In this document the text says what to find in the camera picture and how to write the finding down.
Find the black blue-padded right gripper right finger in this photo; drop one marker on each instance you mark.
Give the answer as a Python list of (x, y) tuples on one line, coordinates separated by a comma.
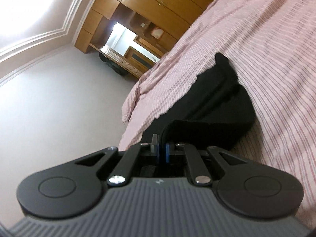
[(197, 171)]

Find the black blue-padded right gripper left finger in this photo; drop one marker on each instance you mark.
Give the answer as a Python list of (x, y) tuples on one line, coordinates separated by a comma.
[(136, 155)]

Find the black knit cardigan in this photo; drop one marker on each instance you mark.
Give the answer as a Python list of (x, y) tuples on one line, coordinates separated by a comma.
[(216, 111)]

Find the dark green hanging jacket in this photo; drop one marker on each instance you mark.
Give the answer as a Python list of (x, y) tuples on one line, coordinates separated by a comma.
[(118, 69)]

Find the red white box on shelf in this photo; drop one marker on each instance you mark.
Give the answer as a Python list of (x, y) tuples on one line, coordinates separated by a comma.
[(157, 32)]

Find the pink checked bed cover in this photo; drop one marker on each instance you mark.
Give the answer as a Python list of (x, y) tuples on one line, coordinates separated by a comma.
[(271, 45)]

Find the large wooden wardrobe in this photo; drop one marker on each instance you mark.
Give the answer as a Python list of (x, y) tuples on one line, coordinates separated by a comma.
[(140, 16)]

